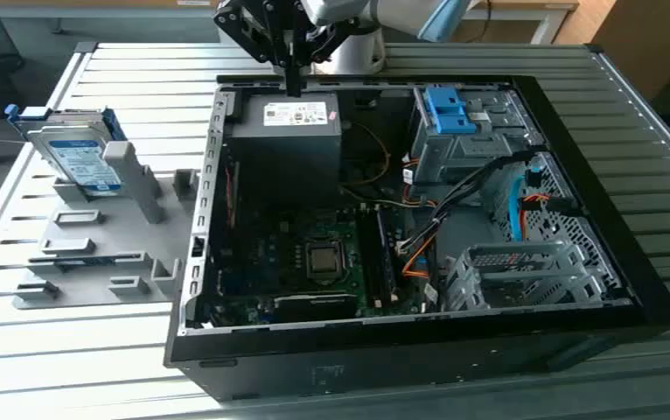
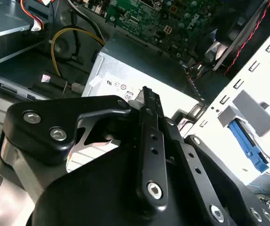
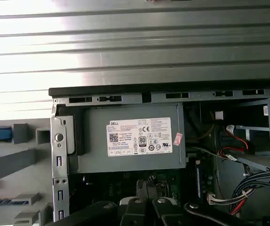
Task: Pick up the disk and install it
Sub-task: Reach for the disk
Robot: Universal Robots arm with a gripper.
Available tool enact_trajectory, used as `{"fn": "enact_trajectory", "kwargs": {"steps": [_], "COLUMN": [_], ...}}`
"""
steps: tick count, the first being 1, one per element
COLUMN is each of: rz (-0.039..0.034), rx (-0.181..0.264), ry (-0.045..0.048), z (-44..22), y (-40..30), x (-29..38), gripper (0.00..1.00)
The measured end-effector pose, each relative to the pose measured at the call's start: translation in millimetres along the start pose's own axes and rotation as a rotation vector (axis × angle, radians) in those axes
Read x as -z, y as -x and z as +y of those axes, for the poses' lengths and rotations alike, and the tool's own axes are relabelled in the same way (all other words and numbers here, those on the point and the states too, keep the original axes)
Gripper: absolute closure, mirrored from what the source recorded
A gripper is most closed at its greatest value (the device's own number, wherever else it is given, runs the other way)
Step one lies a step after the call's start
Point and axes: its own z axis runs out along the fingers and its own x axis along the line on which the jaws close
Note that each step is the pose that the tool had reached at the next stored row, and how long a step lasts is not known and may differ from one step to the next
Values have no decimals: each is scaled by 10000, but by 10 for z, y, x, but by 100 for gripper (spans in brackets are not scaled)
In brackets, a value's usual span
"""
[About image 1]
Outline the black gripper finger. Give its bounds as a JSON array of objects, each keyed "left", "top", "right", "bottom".
[
  {"left": 294, "top": 17, "right": 365, "bottom": 98},
  {"left": 213, "top": 0, "right": 295, "bottom": 98}
]

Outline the hard disk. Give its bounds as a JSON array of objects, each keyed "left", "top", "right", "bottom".
[{"left": 4, "top": 103, "right": 133, "bottom": 197}]

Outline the blue data wire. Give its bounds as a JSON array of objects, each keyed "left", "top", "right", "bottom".
[{"left": 509, "top": 157, "right": 542, "bottom": 242}]

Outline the red orange power wire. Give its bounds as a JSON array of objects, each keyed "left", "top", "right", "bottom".
[{"left": 518, "top": 194, "right": 582, "bottom": 241}]

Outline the metal disk bay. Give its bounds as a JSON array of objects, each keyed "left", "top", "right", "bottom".
[{"left": 442, "top": 239, "right": 622, "bottom": 312}]

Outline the blue plastic drive latch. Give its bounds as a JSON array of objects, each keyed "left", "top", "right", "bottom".
[{"left": 423, "top": 87, "right": 481, "bottom": 135}]

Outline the grey metal drive cage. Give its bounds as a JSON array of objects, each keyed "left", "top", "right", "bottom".
[{"left": 410, "top": 86, "right": 546, "bottom": 185}]

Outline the white framed desk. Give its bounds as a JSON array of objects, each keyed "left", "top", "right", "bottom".
[{"left": 211, "top": 0, "right": 581, "bottom": 45}]

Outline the silver CPU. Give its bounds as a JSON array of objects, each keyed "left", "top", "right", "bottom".
[{"left": 310, "top": 244, "right": 343, "bottom": 276}]

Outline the CPU socket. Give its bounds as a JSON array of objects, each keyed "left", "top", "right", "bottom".
[{"left": 302, "top": 234, "right": 353, "bottom": 288}]

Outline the green motherboard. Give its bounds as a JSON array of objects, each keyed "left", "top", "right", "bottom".
[{"left": 211, "top": 205, "right": 430, "bottom": 327}]

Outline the wooden cabinet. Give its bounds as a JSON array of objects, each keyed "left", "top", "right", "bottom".
[{"left": 554, "top": 0, "right": 670, "bottom": 102}]

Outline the grey parts rack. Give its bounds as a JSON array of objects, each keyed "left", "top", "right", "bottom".
[{"left": 12, "top": 140, "right": 203, "bottom": 310}]

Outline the black graphics card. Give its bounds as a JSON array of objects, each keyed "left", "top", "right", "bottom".
[{"left": 273, "top": 291, "right": 359, "bottom": 323}]

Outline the black open PC case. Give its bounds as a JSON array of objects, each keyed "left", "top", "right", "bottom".
[{"left": 163, "top": 73, "right": 670, "bottom": 402}]

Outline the thin orange wire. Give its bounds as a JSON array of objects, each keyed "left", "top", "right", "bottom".
[{"left": 339, "top": 122, "right": 393, "bottom": 188}]

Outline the thin red wire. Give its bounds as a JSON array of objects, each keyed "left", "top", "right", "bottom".
[{"left": 225, "top": 160, "right": 241, "bottom": 229}]

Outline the coloured power wire bundle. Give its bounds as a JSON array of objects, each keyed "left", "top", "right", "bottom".
[{"left": 339, "top": 184, "right": 437, "bottom": 211}]

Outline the black cable bundle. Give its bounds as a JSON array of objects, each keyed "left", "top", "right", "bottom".
[{"left": 395, "top": 150, "right": 541, "bottom": 256}]

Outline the orange flat wire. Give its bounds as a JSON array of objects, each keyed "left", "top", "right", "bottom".
[{"left": 399, "top": 244, "right": 434, "bottom": 280}]

